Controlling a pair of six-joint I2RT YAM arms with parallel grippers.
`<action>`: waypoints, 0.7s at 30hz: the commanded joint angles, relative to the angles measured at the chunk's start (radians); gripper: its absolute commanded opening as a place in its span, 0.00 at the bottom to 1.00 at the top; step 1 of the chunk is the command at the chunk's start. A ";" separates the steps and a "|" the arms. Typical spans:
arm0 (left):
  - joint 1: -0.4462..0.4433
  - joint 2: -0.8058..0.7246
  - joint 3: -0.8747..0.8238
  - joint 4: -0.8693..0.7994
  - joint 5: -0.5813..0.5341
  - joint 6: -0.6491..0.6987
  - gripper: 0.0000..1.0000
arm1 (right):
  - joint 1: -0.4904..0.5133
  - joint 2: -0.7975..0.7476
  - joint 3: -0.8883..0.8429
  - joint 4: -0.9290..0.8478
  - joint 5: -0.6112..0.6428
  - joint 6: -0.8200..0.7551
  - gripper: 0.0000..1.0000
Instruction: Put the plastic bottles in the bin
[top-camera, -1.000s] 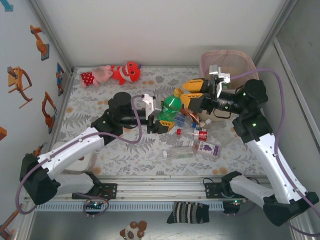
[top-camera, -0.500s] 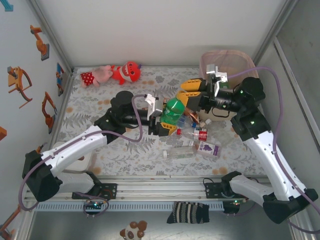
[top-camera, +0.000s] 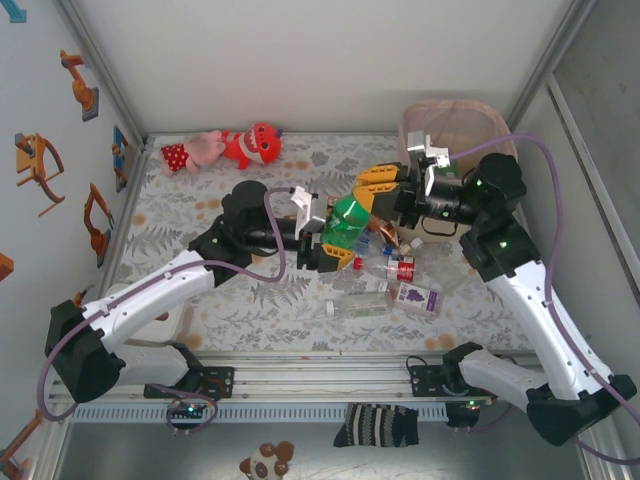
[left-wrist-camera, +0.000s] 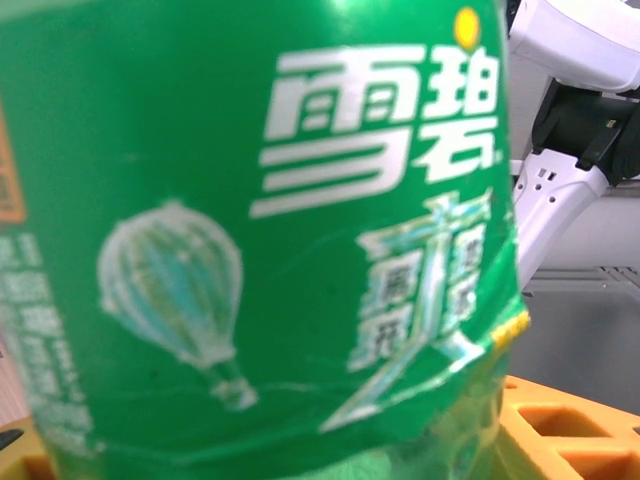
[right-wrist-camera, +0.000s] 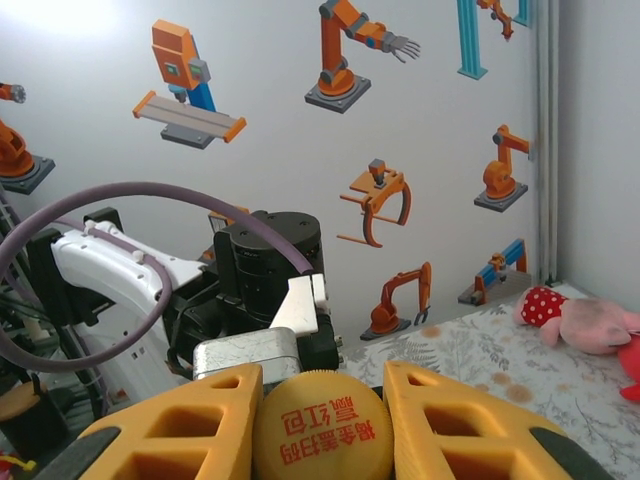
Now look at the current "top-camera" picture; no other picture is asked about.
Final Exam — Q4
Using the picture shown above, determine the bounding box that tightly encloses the aluminium frame post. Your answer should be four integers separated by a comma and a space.
58, 0, 151, 151
517, 0, 601, 101

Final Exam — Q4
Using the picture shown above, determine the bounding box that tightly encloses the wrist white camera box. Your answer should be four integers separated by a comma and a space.
291, 185, 330, 236
405, 130, 452, 176

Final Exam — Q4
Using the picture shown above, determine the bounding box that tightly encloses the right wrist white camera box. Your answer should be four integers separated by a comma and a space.
405, 130, 452, 176

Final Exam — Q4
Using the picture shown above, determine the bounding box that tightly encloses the red plush dinosaur toy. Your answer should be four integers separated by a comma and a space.
219, 122, 285, 171

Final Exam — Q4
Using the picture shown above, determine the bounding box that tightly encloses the pink plush polka dot toy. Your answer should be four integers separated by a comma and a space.
159, 129, 225, 176

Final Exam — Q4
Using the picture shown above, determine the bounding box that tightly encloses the thin black cable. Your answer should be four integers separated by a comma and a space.
406, 351, 454, 397

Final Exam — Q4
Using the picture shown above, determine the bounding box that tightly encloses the green plastic soda bottle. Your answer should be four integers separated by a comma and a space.
319, 196, 374, 251

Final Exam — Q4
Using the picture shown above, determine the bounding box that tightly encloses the bottle purple grape label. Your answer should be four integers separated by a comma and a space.
377, 279, 444, 316

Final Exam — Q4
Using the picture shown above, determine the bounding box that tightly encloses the white brown plush dog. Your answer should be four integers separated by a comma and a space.
238, 440, 296, 480

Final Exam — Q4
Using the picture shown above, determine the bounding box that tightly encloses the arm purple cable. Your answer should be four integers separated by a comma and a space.
42, 187, 296, 437
444, 132, 640, 466

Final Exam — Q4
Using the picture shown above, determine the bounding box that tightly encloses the control board green LED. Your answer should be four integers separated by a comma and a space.
167, 399, 211, 422
446, 399, 484, 429

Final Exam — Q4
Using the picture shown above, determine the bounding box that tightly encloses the orange line wall sticker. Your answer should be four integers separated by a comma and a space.
0, 407, 47, 480

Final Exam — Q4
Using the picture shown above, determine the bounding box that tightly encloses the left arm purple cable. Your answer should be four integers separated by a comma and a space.
42, 187, 296, 437

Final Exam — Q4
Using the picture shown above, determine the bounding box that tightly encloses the orange robot sticker grey base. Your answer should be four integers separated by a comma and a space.
59, 48, 101, 123

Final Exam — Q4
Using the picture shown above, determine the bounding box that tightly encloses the black white striped sock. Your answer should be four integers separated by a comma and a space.
333, 402, 420, 449

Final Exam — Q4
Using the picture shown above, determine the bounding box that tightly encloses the blue orange wall sticker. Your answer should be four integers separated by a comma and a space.
110, 124, 134, 195

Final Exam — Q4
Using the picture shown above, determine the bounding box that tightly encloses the teal wall sticker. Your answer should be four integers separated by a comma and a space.
0, 0, 29, 25

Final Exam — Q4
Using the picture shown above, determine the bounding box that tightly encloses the crumpled brown coffee bottle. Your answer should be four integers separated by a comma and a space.
367, 213, 402, 254

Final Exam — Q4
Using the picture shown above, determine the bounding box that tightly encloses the orange frame-shaped wall sticker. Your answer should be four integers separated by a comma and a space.
13, 132, 67, 219

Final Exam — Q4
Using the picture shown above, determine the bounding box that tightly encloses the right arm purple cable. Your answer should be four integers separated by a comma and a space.
444, 132, 640, 466

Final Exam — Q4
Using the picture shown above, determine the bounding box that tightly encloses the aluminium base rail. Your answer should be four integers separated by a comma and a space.
48, 349, 600, 407

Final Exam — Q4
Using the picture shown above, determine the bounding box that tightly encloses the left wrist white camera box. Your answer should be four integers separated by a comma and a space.
291, 185, 330, 236

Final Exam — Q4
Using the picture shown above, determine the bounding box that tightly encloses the beige pink mesh bin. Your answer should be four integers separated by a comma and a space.
394, 98, 515, 247

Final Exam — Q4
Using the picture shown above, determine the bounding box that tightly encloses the soda water bottle blue cap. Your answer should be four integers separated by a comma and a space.
352, 232, 396, 256

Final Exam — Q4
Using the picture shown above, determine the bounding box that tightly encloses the perforated white cable tray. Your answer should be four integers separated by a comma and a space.
67, 403, 449, 425

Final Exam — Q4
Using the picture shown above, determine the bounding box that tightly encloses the clear bottle red cap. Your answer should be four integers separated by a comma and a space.
352, 254, 417, 282

